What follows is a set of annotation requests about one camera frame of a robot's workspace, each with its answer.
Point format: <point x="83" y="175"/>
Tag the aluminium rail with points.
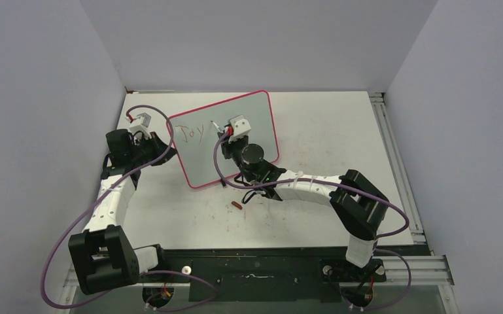
<point x="425" y="270"/>
<point x="398" y="169"/>

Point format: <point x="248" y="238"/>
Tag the pink framed whiteboard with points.
<point x="194" y="136"/>

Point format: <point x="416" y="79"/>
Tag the red marker cap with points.
<point x="237" y="205"/>

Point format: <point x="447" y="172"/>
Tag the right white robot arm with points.
<point x="359" y="205"/>

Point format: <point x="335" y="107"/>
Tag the right aluminium rail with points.
<point x="398" y="169"/>

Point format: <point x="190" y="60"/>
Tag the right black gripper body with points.
<point x="234" y="150"/>

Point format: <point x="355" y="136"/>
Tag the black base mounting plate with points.
<point x="265" y="275"/>

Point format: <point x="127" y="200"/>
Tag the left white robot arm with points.
<point x="102" y="255"/>

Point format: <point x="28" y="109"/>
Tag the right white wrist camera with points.
<point x="239" y="127"/>

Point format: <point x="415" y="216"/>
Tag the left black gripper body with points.
<point x="148" y="149"/>

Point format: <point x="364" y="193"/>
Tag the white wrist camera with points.
<point x="140" y="124"/>
<point x="239" y="127"/>

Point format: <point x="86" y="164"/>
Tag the front aluminium rail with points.
<point x="425" y="270"/>

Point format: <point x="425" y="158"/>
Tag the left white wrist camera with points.
<point x="140" y="124"/>

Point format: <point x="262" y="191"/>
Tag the white whiteboard marker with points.
<point x="218" y="128"/>

